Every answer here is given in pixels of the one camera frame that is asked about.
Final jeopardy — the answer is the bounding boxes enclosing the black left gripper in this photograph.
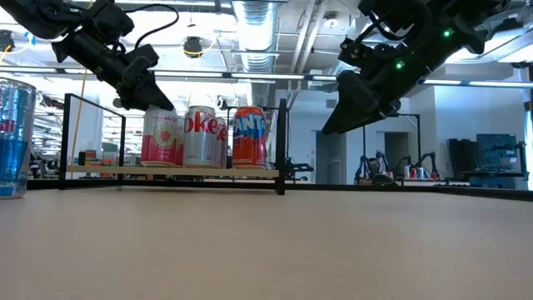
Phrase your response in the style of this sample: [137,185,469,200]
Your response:
[52,31,175,112]

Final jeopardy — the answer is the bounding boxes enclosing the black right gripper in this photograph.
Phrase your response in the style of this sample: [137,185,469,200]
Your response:
[321,37,407,136]

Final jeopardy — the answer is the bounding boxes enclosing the silver Diet Coke can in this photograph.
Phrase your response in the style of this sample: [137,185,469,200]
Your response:
[214,117,229,170]
[182,105,218,169]

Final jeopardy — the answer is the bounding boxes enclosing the red Fanta can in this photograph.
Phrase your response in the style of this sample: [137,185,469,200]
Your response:
[232,106,267,170]

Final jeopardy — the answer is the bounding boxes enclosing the blue silver Red Bull can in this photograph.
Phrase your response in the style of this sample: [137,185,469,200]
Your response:
[0,77,37,200]

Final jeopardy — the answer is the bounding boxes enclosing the wooden shelf board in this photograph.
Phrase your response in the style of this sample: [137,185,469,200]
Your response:
[65,165,280,179]

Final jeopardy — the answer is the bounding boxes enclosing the colourful storage boxes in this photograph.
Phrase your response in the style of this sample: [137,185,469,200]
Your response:
[78,143,120,168]

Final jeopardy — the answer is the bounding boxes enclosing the dark desk monitor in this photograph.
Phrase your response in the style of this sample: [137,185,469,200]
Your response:
[476,132,526,176]

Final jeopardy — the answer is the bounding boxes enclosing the yellow cable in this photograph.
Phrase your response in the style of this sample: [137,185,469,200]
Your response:
[69,68,89,168]

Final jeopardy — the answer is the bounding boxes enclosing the black metal gantry frame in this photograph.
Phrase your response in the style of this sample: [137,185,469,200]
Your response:
[361,112,421,184]

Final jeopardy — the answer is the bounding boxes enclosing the black ceiling dome camera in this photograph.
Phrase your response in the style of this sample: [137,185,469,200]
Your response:
[182,35,204,59]

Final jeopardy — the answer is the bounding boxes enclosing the black metal shelf frame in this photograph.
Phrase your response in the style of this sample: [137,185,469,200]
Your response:
[57,92,288,196]

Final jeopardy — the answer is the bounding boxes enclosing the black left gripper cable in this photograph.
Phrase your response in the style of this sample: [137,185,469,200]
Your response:
[122,2,181,50]

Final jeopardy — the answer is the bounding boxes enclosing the black aluminium table frame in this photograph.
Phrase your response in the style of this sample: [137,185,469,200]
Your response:
[27,177,533,203]

